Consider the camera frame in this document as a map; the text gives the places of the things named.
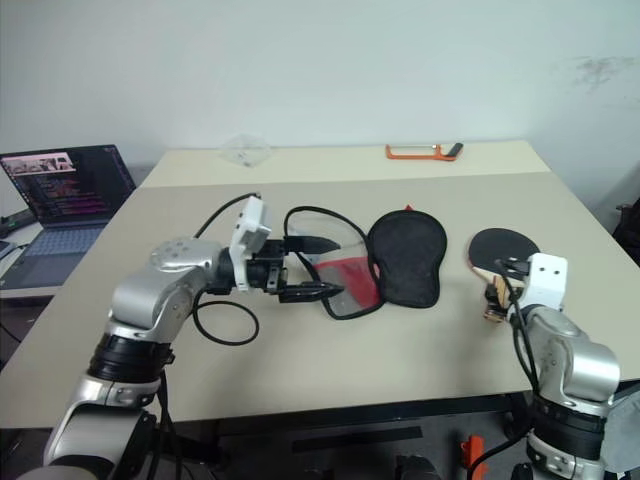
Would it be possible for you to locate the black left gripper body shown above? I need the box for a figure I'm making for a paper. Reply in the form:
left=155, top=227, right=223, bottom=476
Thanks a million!
left=248, top=238, right=292, bottom=296

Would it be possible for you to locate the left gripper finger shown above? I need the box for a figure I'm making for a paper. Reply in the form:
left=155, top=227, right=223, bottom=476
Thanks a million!
left=284, top=234, right=343, bottom=255
left=278, top=281, right=346, bottom=305

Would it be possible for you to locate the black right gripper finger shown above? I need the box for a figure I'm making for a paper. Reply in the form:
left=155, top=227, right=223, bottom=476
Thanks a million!
left=482, top=285, right=504, bottom=324

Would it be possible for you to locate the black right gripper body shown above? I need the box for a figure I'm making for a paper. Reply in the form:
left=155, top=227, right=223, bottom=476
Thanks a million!
left=495, top=257, right=531, bottom=277

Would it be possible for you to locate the black rubber table tennis paddle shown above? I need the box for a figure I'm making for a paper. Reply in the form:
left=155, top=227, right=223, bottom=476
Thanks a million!
left=467, top=227, right=542, bottom=322

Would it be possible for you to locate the black and red paddle case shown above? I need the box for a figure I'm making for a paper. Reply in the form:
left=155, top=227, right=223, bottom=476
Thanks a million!
left=284, top=203, right=448, bottom=322

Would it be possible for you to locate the clear plastic bag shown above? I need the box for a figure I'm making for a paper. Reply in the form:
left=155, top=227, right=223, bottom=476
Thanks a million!
left=221, top=133, right=274, bottom=169

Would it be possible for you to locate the dark bag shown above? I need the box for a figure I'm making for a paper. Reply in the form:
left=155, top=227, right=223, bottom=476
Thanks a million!
left=611, top=196, right=640, bottom=264

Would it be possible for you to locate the orange clamp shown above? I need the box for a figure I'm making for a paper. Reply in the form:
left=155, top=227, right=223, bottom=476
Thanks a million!
left=460, top=434, right=490, bottom=474

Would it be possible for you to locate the dark rounded shape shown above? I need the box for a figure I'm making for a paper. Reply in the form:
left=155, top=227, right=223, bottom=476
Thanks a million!
left=393, top=453, right=454, bottom=480

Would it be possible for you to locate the grey cloth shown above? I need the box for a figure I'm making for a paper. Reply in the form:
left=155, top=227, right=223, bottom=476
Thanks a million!
left=598, top=381, right=640, bottom=475

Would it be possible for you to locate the open laptop with dark screen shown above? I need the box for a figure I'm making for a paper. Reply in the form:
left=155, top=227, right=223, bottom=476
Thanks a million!
left=0, top=144, right=138, bottom=291

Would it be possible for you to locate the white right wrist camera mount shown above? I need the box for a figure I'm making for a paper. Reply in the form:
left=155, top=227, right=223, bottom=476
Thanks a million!
left=518, top=252, right=569, bottom=314

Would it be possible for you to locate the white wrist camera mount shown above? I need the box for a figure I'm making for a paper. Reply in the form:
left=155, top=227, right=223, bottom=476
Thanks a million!
left=518, top=252, right=569, bottom=314
left=228, top=195, right=274, bottom=293

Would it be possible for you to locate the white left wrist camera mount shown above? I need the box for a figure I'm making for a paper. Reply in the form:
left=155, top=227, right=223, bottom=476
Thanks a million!
left=228, top=195, right=274, bottom=293

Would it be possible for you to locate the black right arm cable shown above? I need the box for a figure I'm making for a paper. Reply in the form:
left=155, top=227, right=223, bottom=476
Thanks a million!
left=492, top=257, right=542, bottom=397

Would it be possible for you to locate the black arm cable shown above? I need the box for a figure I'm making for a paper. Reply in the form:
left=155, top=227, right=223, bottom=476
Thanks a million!
left=492, top=257, right=542, bottom=397
left=191, top=192, right=265, bottom=346

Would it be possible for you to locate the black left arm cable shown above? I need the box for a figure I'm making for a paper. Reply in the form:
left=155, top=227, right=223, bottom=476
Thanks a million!
left=191, top=192, right=265, bottom=346

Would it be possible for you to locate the black table frame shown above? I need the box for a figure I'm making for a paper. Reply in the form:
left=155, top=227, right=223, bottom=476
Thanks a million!
left=162, top=391, right=537, bottom=480

